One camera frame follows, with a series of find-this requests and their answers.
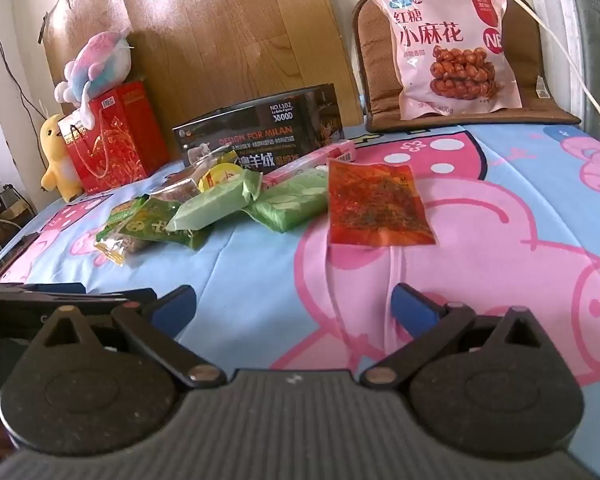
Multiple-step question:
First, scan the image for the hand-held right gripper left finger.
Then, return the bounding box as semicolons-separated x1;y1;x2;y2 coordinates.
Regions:
30;285;228;391

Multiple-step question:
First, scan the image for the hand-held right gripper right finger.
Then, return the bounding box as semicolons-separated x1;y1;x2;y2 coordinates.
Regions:
362;282;546;388

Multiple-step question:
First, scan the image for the gold-edged nut snack packet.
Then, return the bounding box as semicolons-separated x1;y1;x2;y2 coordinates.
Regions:
94;236;132;267

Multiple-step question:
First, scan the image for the dark green snack packet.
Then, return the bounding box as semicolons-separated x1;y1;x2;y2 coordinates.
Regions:
117;195;213;252

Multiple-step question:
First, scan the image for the small green snack packet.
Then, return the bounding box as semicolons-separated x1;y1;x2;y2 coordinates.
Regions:
96;195;148;243

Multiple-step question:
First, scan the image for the red spicy snack packet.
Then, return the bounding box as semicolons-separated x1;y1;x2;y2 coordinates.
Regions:
327;158;438;247

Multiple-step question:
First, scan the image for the light green snack packet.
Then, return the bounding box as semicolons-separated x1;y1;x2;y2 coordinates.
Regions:
242;167;331;233
166;167;263;233

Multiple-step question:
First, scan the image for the brown snack packet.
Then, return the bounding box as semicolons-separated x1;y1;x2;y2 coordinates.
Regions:
150;179;202;204

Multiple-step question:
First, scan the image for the round yellow snack packet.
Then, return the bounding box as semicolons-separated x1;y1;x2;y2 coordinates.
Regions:
200;162;242;192

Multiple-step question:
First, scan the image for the long pink box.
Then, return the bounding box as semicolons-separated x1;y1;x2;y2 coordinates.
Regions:
260;140;357;188

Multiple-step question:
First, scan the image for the black printed cardboard box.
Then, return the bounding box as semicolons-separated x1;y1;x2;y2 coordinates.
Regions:
172;84;345;171

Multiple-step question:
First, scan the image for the cartoon pig printed blanket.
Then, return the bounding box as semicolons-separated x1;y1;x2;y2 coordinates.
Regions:
0;122;600;466

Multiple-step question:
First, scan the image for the red gift bag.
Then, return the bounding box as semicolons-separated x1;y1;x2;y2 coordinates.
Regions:
57;80;171;195

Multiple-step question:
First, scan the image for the yellow plush duck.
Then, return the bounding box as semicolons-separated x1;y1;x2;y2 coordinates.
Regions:
39;114;86;203

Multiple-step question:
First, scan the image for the brown chair cushion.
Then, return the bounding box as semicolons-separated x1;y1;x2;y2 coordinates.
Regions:
352;0;582;133

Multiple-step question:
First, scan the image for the pastel plush toy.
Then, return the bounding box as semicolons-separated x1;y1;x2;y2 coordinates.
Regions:
54;27;133;108

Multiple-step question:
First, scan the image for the pink printed carton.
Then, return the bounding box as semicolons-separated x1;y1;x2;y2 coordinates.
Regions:
364;0;523;121

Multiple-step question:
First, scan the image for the wooden board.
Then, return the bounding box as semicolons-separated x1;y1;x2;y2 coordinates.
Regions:
42;0;366;166

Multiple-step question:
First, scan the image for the white-framed window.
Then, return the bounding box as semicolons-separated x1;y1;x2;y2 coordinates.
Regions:
525;0;600;153

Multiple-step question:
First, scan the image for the cable clutter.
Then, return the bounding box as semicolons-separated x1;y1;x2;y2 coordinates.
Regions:
0;180;37;267

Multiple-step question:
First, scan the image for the white cable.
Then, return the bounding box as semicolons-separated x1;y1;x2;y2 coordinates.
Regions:
472;0;600;153

